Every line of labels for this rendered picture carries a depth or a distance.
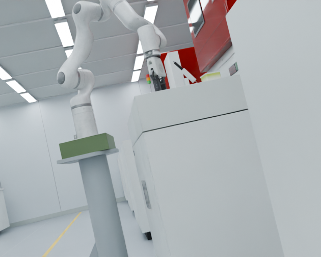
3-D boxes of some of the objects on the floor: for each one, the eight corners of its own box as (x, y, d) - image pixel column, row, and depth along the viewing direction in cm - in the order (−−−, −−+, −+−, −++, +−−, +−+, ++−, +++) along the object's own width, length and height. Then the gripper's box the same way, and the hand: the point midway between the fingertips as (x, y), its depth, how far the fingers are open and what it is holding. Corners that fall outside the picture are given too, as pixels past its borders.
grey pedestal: (47, 329, 214) (15, 169, 221) (69, 300, 258) (42, 167, 265) (145, 307, 213) (111, 147, 220) (151, 281, 257) (122, 149, 263)
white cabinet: (259, 254, 263) (228, 126, 270) (342, 300, 168) (291, 100, 175) (159, 281, 255) (129, 148, 261) (186, 345, 160) (138, 133, 166)
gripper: (153, 60, 220) (161, 94, 218) (138, 56, 204) (146, 92, 203) (166, 56, 217) (175, 90, 215) (151, 51, 201) (161, 87, 200)
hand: (160, 87), depth 209 cm, fingers open, 6 cm apart
